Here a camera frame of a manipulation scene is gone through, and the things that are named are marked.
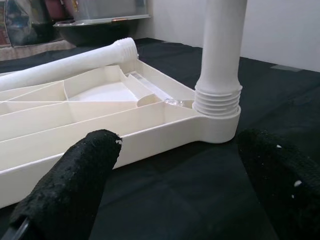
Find black plastic bag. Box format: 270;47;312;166
4;0;76;47

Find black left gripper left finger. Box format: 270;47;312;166
8;129;123;240

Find clear plastic storage bin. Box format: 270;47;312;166
72;0;153;26

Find white plastic table leg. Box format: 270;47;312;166
191;0;248;119
0;37;139;92

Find black wok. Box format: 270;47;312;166
53;17;141;47

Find beige cloth covered shelf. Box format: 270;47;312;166
0;39;76;62

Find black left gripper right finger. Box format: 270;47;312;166
235;127;320;240

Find white plastic children table top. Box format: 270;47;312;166
0;58;243;210

